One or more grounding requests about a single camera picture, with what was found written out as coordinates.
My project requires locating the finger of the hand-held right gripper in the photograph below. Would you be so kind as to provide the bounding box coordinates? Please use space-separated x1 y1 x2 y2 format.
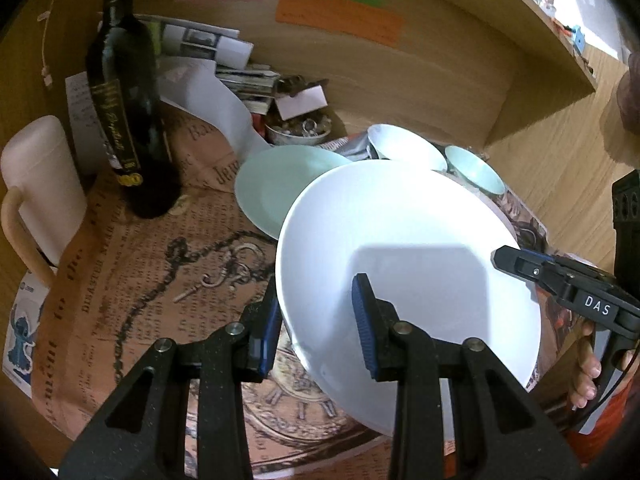
494 246 566 306

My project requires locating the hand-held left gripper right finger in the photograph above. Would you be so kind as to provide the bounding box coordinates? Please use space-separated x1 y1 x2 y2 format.
351 273 583 480

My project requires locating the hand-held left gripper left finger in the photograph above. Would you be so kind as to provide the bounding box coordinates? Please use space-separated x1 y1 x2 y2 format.
59 275 283 480

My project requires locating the light green bowl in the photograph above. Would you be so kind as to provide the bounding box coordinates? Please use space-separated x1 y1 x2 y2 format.
444 145 506 196

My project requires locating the large white plate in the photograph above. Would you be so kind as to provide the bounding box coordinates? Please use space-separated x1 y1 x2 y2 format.
275 160 543 438

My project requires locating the light green plate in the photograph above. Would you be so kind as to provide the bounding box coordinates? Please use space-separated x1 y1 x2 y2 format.
234 145 353 240

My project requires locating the white bowl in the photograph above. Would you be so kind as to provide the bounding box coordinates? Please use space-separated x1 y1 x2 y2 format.
367 124 447 172

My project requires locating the person's right hand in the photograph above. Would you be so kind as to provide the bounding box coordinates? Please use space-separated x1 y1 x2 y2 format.
569 321 638 413

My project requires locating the brown printed table cloth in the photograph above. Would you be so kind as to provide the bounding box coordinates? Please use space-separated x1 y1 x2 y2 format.
30 110 401 480

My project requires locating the orange clothing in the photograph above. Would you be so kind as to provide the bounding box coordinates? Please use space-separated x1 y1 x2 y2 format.
567 385 640 463

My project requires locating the small bowl of trinkets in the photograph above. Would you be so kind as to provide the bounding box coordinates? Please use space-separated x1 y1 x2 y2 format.
264 115 332 147

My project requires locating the white card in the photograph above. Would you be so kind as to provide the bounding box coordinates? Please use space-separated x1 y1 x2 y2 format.
276 86 328 120

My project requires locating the long white paper strip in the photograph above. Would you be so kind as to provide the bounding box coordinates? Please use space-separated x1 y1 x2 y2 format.
157 57 271 161

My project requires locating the blue cartoon sticker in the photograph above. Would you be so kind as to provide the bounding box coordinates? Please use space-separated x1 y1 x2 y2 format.
2 280 51 386

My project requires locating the dark wine bottle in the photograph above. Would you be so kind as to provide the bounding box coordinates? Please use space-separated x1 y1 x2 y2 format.
85 0 183 220

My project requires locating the large cardboard box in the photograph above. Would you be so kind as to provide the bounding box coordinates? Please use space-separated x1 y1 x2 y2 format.
350 0 598 148

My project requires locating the pale pink mug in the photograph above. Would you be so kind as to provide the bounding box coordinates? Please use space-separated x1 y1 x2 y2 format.
0 115 88 288

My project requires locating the handwritten white paper note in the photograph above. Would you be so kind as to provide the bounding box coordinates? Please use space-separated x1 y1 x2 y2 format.
65 72 108 176

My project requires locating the pile of papers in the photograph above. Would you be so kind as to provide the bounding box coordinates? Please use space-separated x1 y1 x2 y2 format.
140 12 281 116

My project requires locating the orange paper note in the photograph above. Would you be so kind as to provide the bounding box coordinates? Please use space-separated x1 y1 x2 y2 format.
276 0 405 47

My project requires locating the black cable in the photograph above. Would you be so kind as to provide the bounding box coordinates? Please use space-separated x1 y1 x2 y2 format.
572 345 640 413

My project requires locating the hanging white cord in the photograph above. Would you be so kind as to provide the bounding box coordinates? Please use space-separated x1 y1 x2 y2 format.
37 0 68 88

